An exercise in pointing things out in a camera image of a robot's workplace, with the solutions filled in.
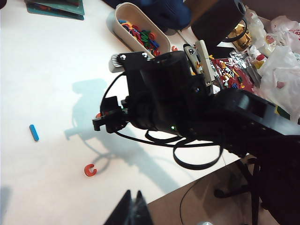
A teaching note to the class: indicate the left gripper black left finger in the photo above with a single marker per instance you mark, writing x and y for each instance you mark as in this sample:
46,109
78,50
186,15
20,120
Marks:
119,213

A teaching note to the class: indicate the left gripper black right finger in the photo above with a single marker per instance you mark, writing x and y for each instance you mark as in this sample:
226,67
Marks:
143,213

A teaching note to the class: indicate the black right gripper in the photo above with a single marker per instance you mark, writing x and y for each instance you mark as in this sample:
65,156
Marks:
133,82

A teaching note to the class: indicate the orange letter O magnet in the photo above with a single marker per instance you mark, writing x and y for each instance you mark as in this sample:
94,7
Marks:
99,115

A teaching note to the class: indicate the orange letter C magnet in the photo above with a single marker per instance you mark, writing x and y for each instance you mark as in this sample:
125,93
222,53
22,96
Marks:
86,171

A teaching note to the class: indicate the blue bar letter magnet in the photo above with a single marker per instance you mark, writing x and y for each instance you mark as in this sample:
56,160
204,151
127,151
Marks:
34,132

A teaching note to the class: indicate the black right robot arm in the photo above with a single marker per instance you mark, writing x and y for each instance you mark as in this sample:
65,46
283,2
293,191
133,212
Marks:
246,117

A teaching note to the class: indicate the green letter magnet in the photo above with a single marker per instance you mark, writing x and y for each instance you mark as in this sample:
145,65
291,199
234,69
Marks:
144,35

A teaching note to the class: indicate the red letter magnet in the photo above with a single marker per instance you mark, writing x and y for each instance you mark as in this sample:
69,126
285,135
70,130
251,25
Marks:
134,29

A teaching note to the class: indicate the flat letter magnet pack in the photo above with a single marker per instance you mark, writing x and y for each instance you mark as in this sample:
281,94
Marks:
58,5
58,16

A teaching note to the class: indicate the red letter magnet package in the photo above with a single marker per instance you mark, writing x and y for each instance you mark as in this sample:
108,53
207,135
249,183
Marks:
232,70

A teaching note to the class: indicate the beige oblong tray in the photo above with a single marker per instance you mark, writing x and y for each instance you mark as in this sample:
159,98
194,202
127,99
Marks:
123,31

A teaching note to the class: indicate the black cat face device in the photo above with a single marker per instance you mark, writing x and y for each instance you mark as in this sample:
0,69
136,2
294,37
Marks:
191,54

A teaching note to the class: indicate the beige bar device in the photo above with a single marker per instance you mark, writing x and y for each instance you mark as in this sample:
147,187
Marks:
206,63

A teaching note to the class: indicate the tall brown cardboard container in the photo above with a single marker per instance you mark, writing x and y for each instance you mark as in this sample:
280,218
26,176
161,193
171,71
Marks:
215,21

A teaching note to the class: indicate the gold foil wrapper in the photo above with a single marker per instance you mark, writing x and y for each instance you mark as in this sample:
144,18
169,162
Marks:
243,39

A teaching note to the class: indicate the plain white plastic bag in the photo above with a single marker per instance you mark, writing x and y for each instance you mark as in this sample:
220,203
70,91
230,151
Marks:
281,70

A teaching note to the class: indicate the white bag with red print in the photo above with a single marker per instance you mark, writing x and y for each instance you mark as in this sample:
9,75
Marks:
286,25

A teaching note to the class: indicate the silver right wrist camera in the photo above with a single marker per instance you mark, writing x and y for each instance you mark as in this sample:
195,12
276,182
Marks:
116,65

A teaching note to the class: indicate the black stand leg frame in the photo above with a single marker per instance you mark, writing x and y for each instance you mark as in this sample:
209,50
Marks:
255,187

